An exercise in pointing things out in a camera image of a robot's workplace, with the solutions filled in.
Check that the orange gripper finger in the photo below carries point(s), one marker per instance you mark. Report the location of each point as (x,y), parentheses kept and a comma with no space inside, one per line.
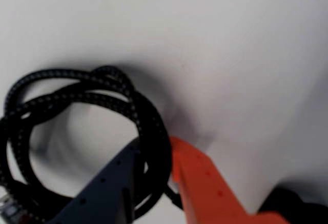
(202,190)

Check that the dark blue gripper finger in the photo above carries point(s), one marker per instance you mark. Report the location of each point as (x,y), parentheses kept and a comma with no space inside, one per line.
(107,190)

